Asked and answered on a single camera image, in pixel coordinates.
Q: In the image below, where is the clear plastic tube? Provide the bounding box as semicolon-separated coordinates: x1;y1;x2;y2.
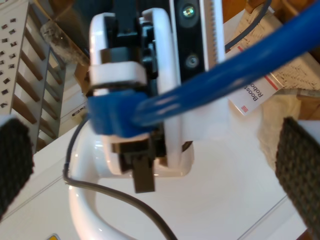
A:
40;19;89;66

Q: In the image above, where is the white perforated shelf rack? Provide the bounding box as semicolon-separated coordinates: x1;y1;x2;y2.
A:
0;0;67;153

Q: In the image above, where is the thin grey-blue cable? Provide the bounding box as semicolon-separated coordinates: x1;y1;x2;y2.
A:
224;0;274;51

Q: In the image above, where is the gripper camera bar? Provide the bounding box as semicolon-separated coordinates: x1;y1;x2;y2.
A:
169;0;227;86

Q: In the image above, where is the white card red stripe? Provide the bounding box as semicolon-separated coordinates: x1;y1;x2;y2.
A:
226;73;280;118

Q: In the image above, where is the blue network cable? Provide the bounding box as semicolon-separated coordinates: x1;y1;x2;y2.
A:
86;0;320;139

